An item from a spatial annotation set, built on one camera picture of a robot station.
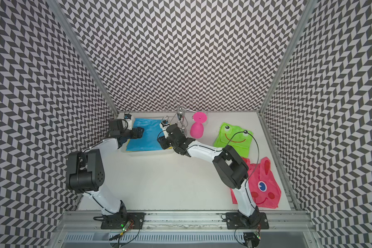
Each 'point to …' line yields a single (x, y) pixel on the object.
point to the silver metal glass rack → (179, 118)
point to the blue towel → (152, 132)
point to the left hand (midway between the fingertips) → (137, 129)
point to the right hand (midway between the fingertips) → (160, 140)
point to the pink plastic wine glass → (197, 128)
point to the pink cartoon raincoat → (264, 185)
